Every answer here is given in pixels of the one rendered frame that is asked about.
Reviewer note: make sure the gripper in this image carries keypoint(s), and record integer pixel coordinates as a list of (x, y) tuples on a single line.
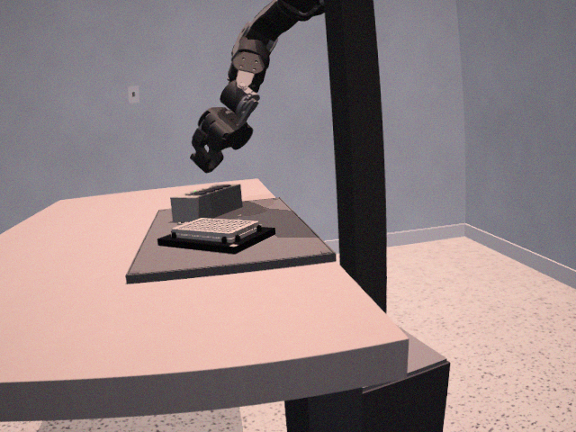
[(220, 123)]

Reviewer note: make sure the grey control panel with four buttons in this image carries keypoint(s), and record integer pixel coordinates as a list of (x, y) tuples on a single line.
[(209, 204)]

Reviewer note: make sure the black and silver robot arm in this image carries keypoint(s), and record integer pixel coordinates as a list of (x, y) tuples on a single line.
[(254, 45)]

